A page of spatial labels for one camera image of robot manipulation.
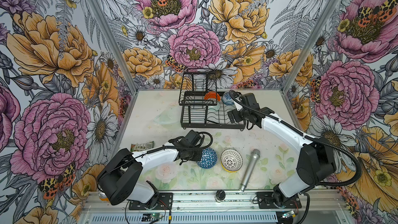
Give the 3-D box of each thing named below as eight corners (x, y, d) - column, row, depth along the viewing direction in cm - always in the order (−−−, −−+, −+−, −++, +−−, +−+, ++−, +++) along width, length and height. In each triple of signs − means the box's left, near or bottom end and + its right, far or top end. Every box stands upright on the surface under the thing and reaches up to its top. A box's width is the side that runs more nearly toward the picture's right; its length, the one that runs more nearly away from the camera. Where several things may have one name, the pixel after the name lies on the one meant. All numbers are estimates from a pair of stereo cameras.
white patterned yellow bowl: (221, 173, 84) (223, 169, 79) (220, 153, 91) (221, 148, 86) (242, 173, 84) (244, 169, 79) (238, 153, 91) (241, 148, 86)
